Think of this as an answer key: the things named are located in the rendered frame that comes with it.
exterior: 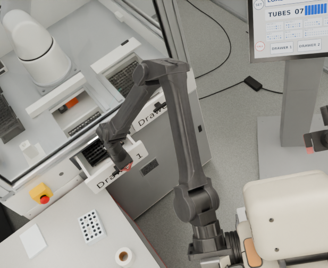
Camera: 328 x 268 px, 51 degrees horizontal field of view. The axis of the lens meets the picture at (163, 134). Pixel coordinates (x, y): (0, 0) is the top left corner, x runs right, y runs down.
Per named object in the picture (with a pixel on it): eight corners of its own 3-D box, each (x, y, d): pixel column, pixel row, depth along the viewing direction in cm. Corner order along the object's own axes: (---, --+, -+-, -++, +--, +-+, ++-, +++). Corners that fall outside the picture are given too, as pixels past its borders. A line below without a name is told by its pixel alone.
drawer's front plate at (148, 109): (184, 97, 170) (179, 82, 161) (136, 132, 165) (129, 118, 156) (182, 95, 171) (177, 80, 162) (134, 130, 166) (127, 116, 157)
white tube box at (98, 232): (107, 236, 146) (103, 233, 143) (89, 246, 145) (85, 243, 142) (98, 211, 153) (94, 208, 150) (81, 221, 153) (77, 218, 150)
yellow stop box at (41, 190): (55, 196, 153) (46, 189, 148) (41, 206, 152) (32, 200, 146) (50, 188, 156) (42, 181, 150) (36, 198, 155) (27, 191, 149)
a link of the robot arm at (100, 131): (106, 133, 123) (128, 128, 128) (93, 112, 130) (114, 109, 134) (102, 156, 131) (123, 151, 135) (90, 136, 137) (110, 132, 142)
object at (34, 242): (48, 246, 150) (46, 245, 148) (31, 259, 148) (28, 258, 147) (37, 224, 157) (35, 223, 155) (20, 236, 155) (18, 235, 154)
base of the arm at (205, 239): (188, 261, 89) (235, 254, 87) (181, 231, 89) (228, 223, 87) (190, 248, 98) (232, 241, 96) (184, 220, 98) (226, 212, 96)
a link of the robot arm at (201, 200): (202, 232, 89) (218, 225, 91) (194, 193, 88) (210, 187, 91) (182, 227, 96) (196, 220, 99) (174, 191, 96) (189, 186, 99)
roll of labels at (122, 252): (135, 266, 137) (132, 264, 133) (118, 269, 137) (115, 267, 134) (134, 248, 141) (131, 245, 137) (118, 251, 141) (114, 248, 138)
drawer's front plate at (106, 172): (149, 154, 156) (142, 141, 148) (95, 194, 152) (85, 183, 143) (146, 152, 157) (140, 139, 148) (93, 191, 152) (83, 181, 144)
